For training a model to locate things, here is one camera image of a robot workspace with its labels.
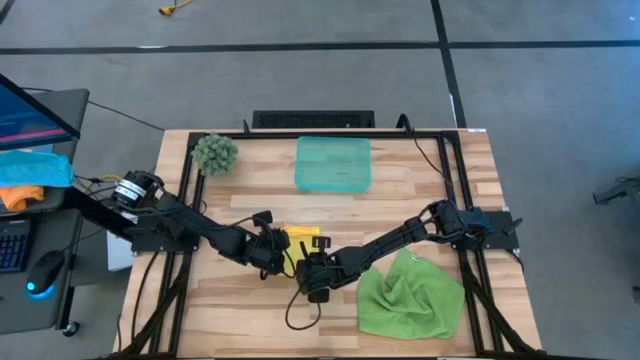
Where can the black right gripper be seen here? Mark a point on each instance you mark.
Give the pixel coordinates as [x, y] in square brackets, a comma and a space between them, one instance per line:
[330, 270]

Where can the black computer mouse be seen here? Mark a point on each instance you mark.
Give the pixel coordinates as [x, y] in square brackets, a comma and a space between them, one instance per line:
[45, 270]

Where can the computer monitor with blue screen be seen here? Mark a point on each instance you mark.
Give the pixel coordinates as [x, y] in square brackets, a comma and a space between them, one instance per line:
[25, 120]

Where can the white box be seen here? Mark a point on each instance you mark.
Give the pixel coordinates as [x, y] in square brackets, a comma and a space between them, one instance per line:
[119, 255]

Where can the teal plastic basket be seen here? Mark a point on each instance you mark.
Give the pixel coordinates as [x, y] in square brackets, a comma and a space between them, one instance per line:
[332, 165]

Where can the grey computer cart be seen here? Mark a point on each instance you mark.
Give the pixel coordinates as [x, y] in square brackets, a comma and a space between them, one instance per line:
[30, 310]

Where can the green microfiber towel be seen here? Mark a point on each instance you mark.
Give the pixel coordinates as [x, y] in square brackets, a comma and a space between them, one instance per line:
[410, 305]

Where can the yellow microfiber towel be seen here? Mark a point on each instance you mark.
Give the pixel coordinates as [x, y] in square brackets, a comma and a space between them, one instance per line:
[300, 232]

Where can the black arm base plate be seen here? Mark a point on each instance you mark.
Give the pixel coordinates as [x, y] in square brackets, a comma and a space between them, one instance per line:
[150, 244]
[500, 237]

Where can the black metal table frame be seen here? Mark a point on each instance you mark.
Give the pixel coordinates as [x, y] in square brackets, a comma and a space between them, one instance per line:
[280, 134]

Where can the orange cloth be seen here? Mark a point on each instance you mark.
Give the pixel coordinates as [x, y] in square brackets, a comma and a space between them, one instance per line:
[17, 197]

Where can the artificial green succulent plant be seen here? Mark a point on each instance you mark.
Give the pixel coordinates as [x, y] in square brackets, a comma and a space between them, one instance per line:
[215, 154]

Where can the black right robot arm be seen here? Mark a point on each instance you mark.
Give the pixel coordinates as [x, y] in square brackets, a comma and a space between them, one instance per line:
[385, 245]

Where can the blue cloth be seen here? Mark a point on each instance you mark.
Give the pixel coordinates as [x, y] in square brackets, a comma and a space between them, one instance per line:
[35, 170]

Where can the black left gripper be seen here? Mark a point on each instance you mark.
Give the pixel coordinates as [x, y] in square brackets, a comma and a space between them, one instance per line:
[262, 250]

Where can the black backlit keyboard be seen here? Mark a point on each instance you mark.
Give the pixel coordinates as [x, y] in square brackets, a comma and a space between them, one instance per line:
[12, 245]

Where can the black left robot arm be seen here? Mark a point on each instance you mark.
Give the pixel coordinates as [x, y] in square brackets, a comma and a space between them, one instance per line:
[215, 232]

